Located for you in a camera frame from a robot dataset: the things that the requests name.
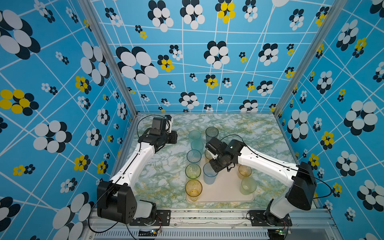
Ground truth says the aluminium corner post left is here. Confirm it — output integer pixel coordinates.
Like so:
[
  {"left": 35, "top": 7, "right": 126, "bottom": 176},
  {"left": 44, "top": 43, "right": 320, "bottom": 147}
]
[{"left": 78, "top": 0, "right": 138, "bottom": 119}]

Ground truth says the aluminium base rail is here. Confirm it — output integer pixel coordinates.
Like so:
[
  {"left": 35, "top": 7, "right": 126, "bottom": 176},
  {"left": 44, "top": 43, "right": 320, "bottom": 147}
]
[{"left": 81, "top": 209, "right": 343, "bottom": 240}]

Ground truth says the yellow tall glass front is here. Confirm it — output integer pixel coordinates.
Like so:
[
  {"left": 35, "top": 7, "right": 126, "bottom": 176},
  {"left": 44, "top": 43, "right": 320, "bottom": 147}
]
[{"left": 185, "top": 179, "right": 203, "bottom": 202}]

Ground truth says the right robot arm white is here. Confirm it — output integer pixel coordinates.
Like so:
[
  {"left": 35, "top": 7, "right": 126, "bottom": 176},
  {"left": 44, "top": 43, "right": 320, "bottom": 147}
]
[{"left": 206, "top": 138, "right": 317, "bottom": 222}]

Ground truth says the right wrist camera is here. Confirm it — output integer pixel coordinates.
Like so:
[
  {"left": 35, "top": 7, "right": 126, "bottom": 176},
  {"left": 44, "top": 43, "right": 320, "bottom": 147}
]
[{"left": 208, "top": 148, "right": 217, "bottom": 159}]

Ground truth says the pink rectangular tray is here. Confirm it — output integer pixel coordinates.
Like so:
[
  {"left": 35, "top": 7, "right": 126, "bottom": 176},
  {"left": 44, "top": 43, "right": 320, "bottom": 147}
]
[{"left": 185, "top": 158, "right": 254, "bottom": 203}]

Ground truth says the grey tall glass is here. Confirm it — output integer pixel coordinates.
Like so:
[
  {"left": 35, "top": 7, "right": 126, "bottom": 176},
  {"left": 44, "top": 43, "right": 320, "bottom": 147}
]
[{"left": 205, "top": 127, "right": 219, "bottom": 143}]

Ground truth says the yellow tall glass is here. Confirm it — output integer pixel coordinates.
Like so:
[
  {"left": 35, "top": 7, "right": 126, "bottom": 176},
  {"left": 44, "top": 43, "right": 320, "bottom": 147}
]
[
  {"left": 205, "top": 150, "right": 213, "bottom": 160},
  {"left": 185, "top": 179, "right": 203, "bottom": 202}
]

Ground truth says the short green cup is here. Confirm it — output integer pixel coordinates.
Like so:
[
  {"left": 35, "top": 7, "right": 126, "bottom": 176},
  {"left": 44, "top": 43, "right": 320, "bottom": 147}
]
[{"left": 240, "top": 177, "right": 258, "bottom": 195}]

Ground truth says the teal dimpled tall cup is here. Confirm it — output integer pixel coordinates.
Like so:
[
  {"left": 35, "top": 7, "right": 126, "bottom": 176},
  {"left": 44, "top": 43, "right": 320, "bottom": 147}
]
[
  {"left": 191, "top": 140, "right": 205, "bottom": 154},
  {"left": 188, "top": 130, "right": 201, "bottom": 143}
]

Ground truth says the blue clear tall glass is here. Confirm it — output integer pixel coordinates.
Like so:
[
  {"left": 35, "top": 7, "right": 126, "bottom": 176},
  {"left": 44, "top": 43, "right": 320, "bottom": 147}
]
[{"left": 187, "top": 150, "right": 202, "bottom": 164}]

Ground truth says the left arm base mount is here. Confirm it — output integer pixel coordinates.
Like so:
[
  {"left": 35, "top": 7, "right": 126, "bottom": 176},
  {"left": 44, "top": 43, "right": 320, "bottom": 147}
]
[{"left": 130, "top": 210, "right": 171, "bottom": 227}]

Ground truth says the short yellow cup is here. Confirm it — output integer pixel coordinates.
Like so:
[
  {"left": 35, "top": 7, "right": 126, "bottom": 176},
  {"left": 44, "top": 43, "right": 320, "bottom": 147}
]
[{"left": 238, "top": 165, "right": 252, "bottom": 180}]

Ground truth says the green tall glass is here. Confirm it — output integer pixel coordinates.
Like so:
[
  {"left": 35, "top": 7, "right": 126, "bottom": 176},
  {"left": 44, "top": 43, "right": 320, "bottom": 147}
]
[{"left": 185, "top": 164, "right": 202, "bottom": 180}]

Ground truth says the teal dimpled tall cup front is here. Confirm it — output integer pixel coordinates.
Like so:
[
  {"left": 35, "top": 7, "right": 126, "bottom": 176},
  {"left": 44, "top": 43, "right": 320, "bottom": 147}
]
[{"left": 191, "top": 140, "right": 205, "bottom": 154}]

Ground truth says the blue tall dimpled cup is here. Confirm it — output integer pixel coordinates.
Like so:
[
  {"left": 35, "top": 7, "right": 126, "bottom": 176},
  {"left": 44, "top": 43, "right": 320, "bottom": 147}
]
[{"left": 203, "top": 163, "right": 218, "bottom": 185}]

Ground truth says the aluminium corner post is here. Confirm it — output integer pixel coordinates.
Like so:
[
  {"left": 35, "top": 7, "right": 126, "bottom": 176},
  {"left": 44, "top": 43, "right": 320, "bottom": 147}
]
[
  {"left": 274, "top": 0, "right": 347, "bottom": 117},
  {"left": 78, "top": 0, "right": 138, "bottom": 119}
]

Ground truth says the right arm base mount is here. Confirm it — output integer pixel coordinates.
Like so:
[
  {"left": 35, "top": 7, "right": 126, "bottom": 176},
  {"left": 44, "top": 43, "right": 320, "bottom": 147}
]
[{"left": 246, "top": 210, "right": 293, "bottom": 228}]

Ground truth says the aluminium corner post right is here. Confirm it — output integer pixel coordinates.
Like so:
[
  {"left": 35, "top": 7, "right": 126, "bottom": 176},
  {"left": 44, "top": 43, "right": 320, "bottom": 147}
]
[{"left": 274, "top": 0, "right": 347, "bottom": 117}]

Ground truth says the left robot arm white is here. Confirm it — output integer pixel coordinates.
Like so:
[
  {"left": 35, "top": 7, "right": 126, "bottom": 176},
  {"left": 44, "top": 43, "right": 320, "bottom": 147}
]
[{"left": 96, "top": 115, "right": 178, "bottom": 225}]

